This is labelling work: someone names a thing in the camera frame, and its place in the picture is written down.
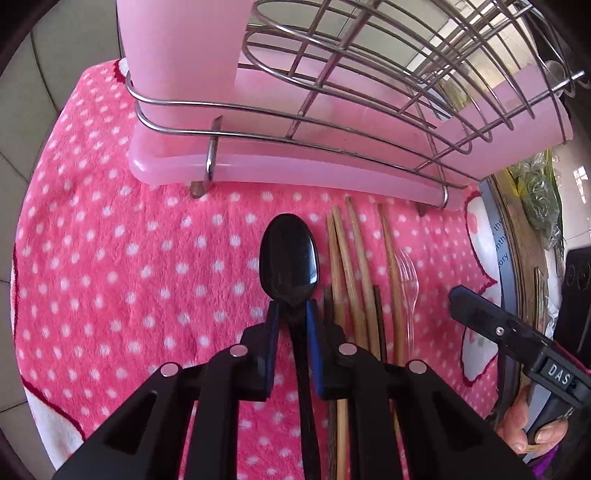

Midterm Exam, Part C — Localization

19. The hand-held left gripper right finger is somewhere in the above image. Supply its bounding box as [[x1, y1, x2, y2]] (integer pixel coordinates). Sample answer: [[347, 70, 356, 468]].
[[302, 299, 539, 480]]

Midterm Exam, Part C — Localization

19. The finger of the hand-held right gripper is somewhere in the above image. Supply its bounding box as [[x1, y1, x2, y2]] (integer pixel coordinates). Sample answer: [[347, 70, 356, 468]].
[[449, 285, 552, 366]]

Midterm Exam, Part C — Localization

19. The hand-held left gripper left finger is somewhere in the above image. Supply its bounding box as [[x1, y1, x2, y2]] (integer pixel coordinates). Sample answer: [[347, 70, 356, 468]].
[[51, 300, 281, 480]]

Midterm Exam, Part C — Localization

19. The dark wooden chopstick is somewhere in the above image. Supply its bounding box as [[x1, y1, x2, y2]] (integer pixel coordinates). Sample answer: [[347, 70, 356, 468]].
[[323, 285, 340, 480], [373, 285, 389, 361]]

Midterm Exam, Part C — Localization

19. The clear plastic fork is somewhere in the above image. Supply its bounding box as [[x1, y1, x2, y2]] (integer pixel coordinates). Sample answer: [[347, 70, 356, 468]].
[[396, 247, 419, 365]]

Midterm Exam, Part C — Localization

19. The bamboo chopstick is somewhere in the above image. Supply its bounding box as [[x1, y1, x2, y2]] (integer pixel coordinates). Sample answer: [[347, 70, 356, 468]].
[[331, 206, 358, 344], [345, 196, 377, 361], [326, 215, 349, 480], [378, 203, 407, 370]]

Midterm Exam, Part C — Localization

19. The black plastic spoon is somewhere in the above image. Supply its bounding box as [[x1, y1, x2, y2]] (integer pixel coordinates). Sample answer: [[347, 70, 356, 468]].
[[260, 213, 321, 480]]

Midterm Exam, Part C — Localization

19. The metal wire utensil rack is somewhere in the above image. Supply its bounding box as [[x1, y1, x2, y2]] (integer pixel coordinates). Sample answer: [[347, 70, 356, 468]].
[[124, 0, 587, 217]]

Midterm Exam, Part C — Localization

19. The pink plastic cup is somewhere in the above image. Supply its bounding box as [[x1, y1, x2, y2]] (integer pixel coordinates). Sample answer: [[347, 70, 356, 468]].
[[115, 0, 257, 139]]

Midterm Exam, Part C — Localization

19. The person's right hand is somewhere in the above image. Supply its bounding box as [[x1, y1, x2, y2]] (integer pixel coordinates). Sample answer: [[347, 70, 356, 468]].
[[496, 385, 574, 457]]

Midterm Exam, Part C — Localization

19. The plastic bag of greens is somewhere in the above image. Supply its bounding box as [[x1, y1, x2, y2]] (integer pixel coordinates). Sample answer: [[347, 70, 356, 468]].
[[505, 150, 566, 252]]

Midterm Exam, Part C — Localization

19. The pink polka dot blanket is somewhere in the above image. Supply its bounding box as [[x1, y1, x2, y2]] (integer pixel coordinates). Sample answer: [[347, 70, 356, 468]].
[[11, 58, 504, 480]]

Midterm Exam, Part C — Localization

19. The pink plastic drip tray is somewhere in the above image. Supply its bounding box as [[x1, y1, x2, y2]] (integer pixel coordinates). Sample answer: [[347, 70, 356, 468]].
[[127, 60, 467, 208]]

